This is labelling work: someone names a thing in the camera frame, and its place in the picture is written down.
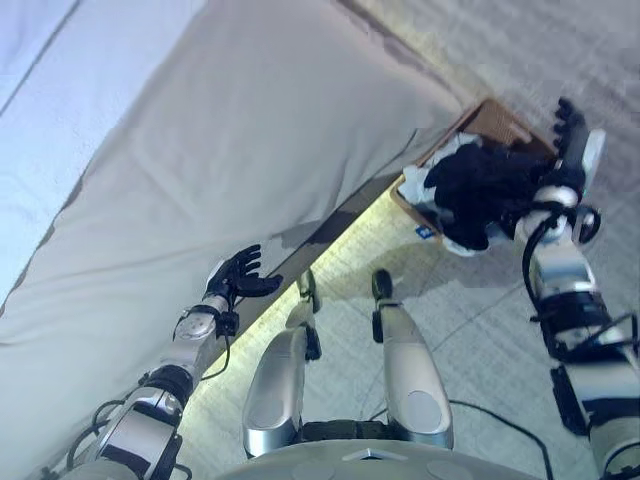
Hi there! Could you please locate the bed with beige cover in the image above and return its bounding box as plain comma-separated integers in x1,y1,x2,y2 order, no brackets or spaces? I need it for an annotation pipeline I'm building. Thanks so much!
0,0,465,480

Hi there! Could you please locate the black floor cable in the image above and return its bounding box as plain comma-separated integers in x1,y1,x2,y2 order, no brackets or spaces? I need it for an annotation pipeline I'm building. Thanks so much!
366,398,552,480

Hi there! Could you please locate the white garment with tags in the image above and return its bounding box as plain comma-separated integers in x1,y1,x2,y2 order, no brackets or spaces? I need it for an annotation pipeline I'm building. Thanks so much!
401,131,482,205

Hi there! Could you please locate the grey striped rug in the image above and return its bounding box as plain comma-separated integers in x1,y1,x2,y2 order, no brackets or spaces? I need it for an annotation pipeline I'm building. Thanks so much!
174,0,640,480

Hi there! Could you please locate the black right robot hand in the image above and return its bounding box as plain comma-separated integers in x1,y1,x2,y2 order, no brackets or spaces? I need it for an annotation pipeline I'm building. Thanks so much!
550,97,609,200

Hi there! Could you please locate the white duvet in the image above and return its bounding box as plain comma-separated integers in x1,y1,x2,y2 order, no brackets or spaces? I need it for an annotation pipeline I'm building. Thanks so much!
0,0,207,302

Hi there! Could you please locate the grey robot torso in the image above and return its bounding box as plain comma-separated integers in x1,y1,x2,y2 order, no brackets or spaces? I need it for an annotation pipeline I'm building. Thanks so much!
212,420,547,480

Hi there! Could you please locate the black garment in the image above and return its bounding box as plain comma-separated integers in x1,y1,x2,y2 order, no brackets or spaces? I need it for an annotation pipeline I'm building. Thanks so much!
421,141,587,252

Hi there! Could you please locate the brown wicker basket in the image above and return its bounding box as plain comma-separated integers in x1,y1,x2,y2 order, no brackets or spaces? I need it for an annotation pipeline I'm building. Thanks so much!
389,97,560,247

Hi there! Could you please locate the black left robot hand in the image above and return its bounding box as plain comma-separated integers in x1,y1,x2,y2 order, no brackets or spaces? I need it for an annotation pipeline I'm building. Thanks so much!
203,243,285,305

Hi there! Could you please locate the silver left robot leg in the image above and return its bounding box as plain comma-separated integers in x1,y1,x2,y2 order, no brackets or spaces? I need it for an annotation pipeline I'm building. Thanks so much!
241,268,325,460

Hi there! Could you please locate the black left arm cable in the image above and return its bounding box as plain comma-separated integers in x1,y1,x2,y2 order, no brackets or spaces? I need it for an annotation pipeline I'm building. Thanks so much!
64,324,234,471

